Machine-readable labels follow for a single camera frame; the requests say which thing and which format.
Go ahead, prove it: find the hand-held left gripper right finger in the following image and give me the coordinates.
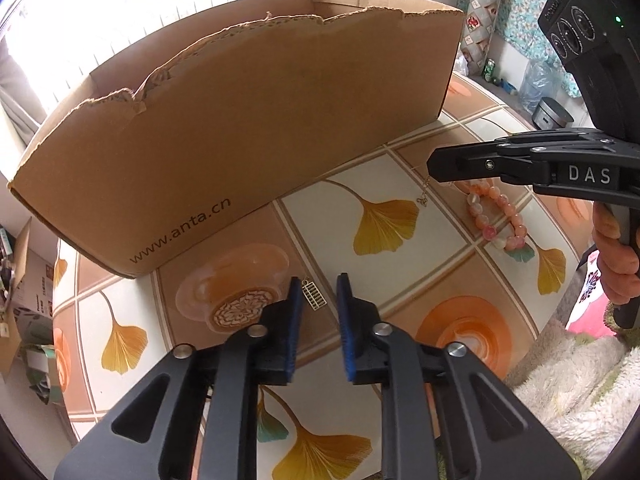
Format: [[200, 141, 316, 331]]
[[336, 273, 583, 480]]

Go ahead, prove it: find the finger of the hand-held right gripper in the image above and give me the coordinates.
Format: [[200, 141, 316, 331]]
[[494, 129, 623, 162], [426, 141, 553, 184]]

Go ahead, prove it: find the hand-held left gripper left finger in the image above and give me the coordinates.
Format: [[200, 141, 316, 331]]
[[54, 277, 306, 480]]

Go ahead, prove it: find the gold abacus charm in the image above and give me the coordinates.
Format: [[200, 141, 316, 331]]
[[302, 280, 329, 313]]

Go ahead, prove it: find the thin gold pendant necklace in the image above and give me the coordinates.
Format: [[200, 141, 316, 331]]
[[415, 175, 435, 209]]

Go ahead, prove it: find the brown cardboard box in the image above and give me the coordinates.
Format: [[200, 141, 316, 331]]
[[7, 0, 466, 279]]

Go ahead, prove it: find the person's right hand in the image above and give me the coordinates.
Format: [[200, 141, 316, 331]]
[[591, 202, 640, 307]]

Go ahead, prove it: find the grey round tin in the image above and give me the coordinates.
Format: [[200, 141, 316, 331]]
[[531, 98, 576, 132]]

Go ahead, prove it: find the clear plastic bottle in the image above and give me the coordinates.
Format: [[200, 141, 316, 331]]
[[520, 59, 559, 117]]

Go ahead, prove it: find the floral teal cloth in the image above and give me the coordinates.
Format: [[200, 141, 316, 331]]
[[492, 0, 603, 113]]

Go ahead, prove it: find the ginkgo print tablecloth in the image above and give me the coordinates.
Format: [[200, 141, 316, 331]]
[[52, 70, 597, 480]]

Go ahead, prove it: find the flower print roll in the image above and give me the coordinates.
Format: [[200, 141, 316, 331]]
[[457, 0, 504, 79]]

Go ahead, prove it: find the pink printed cloth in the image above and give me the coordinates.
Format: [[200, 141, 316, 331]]
[[565, 254, 626, 335]]

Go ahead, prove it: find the white fluffy blanket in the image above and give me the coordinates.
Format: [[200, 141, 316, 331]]
[[504, 307, 640, 463]]

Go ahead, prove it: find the green paper carton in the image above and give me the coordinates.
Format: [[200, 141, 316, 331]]
[[24, 344, 67, 407]]

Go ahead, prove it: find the open cardboard box with clutter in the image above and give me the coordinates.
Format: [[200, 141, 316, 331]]
[[0, 217, 57, 381]]

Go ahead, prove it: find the grey curtain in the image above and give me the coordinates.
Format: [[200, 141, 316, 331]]
[[0, 7, 53, 133]]

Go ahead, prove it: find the pink orange bead bracelet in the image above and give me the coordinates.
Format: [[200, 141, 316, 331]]
[[465, 182, 531, 253]]

